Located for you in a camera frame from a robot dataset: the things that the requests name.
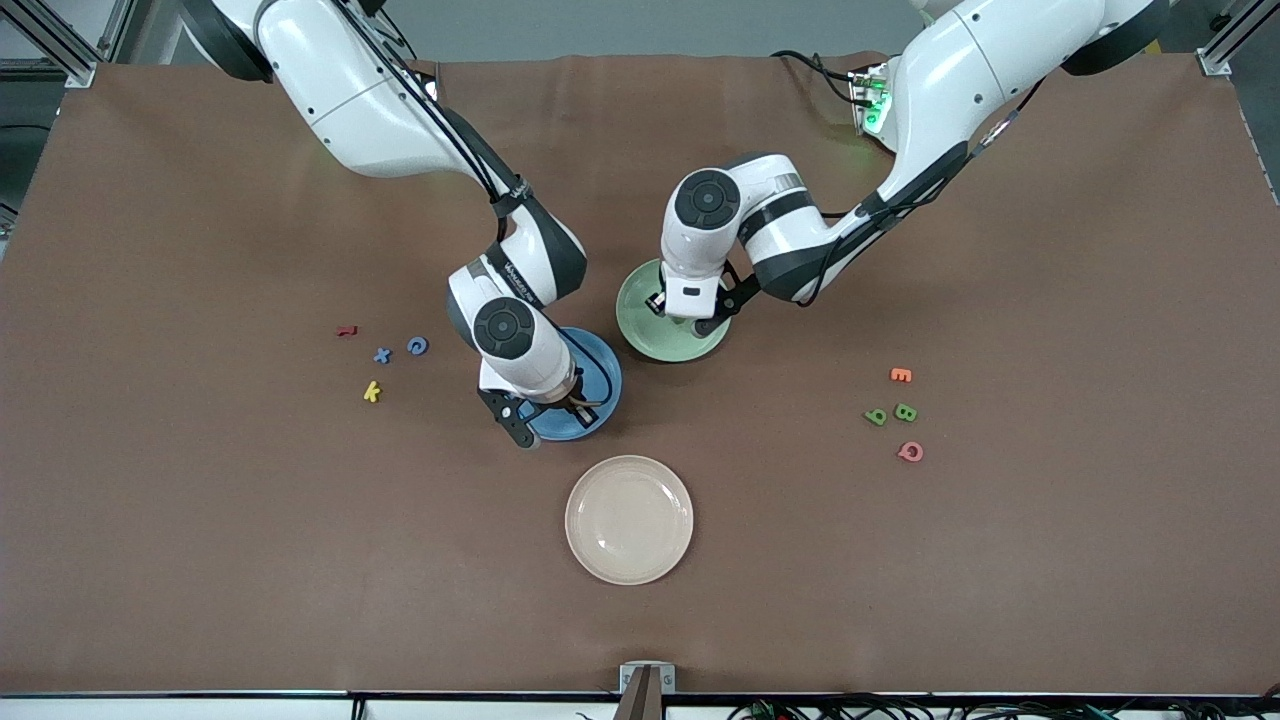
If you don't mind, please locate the tangled black cable bunch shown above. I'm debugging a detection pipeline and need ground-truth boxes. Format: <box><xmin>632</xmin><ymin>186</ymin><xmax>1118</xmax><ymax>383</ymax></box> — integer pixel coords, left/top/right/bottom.
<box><xmin>728</xmin><ymin>693</ymin><xmax>1280</xmax><ymax>720</ymax></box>

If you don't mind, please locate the blue plate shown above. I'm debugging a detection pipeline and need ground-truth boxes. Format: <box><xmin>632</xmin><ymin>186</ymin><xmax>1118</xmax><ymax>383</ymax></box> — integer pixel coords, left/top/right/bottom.
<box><xmin>520</xmin><ymin>327</ymin><xmax>623</xmax><ymax>442</ymax></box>

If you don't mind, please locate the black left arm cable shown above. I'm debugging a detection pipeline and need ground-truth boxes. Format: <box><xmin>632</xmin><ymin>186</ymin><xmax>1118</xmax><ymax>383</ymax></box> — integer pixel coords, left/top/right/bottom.
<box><xmin>800</xmin><ymin>75</ymin><xmax>1046</xmax><ymax>306</ymax></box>

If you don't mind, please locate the aluminium frame profile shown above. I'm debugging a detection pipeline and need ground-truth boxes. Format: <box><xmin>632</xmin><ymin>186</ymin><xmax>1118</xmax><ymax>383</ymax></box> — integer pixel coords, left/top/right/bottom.
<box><xmin>1195</xmin><ymin>0</ymin><xmax>1280</xmax><ymax>77</ymax></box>
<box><xmin>0</xmin><ymin>0</ymin><xmax>101</xmax><ymax>89</ymax></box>

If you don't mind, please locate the beige plate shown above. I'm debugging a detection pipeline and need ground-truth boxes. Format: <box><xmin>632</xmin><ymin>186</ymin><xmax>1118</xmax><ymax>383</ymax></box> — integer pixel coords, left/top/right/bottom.
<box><xmin>564</xmin><ymin>455</ymin><xmax>695</xmax><ymax>586</ymax></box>

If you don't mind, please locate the brown table cover mat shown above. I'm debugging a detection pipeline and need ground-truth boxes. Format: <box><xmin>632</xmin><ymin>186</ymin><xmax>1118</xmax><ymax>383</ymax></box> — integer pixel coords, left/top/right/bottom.
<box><xmin>0</xmin><ymin>52</ymin><xmax>1280</xmax><ymax>696</ymax></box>

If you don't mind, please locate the dark metal post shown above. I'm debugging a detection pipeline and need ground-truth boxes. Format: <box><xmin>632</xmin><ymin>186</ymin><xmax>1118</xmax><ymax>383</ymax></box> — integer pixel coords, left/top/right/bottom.
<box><xmin>613</xmin><ymin>668</ymin><xmax>664</xmax><ymax>720</ymax></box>

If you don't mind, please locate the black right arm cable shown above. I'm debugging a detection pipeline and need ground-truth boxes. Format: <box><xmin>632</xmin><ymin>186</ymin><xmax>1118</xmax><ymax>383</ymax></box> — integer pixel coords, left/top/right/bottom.
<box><xmin>340</xmin><ymin>0</ymin><xmax>612</xmax><ymax>409</ymax></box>

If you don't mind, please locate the green plate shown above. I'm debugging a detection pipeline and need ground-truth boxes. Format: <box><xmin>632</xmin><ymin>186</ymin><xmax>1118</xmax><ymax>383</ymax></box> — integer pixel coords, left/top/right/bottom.
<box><xmin>615</xmin><ymin>258</ymin><xmax>733</xmax><ymax>363</ymax></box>

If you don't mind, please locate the black arm base cable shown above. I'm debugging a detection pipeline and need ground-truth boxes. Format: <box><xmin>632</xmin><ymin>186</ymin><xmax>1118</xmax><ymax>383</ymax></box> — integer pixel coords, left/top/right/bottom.
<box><xmin>770</xmin><ymin>48</ymin><xmax>863</xmax><ymax>109</ymax></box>

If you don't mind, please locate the grey metal bracket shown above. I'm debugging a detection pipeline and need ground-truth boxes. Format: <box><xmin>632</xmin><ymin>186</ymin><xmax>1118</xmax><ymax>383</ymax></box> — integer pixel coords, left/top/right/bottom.
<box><xmin>619</xmin><ymin>662</ymin><xmax>676</xmax><ymax>696</ymax></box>

